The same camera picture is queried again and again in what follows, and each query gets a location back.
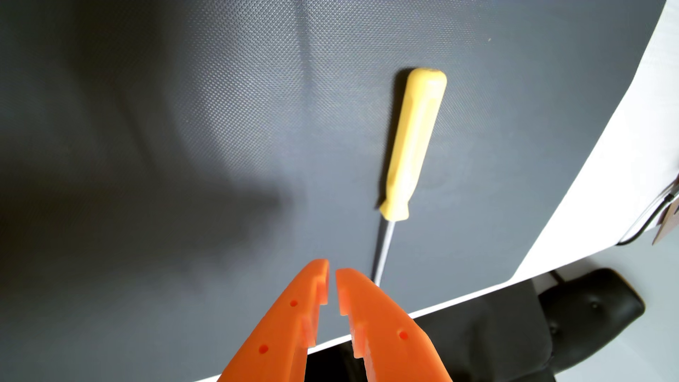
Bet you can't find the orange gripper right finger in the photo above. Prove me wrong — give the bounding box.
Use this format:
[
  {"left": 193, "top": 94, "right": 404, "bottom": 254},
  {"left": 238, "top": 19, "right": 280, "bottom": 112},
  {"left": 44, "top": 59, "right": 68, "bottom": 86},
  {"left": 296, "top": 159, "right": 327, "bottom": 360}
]
[{"left": 334, "top": 268, "right": 453, "bottom": 382}]

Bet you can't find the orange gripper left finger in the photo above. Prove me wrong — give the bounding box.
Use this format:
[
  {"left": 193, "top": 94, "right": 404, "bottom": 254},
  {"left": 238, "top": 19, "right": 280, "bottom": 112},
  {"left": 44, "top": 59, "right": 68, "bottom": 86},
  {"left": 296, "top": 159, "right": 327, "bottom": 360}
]
[{"left": 216, "top": 259, "right": 331, "bottom": 382}]

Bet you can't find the yellow handled screwdriver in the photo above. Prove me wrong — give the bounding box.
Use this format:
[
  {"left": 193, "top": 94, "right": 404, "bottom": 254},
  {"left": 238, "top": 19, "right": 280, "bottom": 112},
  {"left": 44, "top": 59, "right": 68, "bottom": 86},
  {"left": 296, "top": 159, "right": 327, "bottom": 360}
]
[{"left": 371, "top": 67, "right": 448, "bottom": 287}]

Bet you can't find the black padded chair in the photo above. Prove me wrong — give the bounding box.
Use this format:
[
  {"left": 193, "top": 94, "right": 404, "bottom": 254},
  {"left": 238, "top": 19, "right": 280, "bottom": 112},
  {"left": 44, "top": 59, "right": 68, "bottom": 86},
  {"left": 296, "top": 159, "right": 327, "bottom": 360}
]
[{"left": 538, "top": 268, "right": 646, "bottom": 375}]

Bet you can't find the dark grey textured mat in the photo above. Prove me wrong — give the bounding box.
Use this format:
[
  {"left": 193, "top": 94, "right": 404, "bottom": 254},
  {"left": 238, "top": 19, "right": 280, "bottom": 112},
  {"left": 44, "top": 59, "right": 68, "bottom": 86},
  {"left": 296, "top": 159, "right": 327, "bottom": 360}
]
[{"left": 0, "top": 0, "right": 667, "bottom": 382}]

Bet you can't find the brown cardboard box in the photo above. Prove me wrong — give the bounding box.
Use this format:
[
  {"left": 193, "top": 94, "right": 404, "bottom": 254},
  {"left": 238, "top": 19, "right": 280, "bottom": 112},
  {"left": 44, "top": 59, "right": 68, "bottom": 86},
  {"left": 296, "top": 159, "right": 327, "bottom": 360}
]
[{"left": 652, "top": 175, "right": 679, "bottom": 246}]

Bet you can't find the black cable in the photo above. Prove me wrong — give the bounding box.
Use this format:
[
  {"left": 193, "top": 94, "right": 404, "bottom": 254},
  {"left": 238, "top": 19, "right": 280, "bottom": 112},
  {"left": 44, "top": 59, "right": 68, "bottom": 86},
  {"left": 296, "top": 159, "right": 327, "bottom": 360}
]
[{"left": 615, "top": 183, "right": 679, "bottom": 246}]

